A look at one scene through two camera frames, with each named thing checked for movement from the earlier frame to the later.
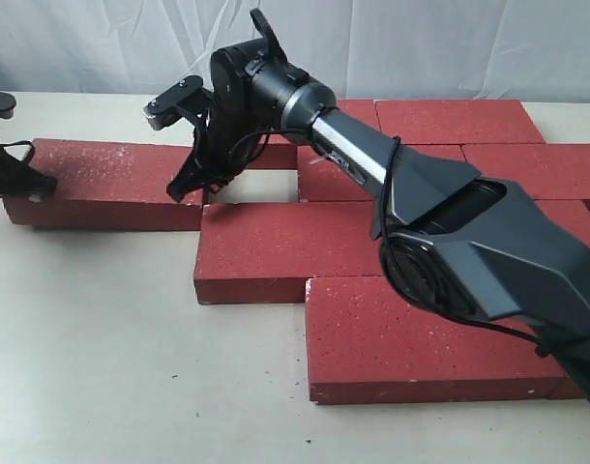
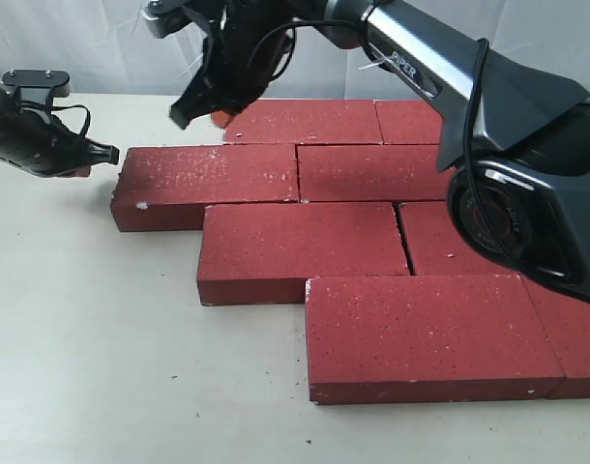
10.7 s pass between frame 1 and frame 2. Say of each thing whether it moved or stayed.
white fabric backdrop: stayed
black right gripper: moved
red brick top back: moved
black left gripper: moved
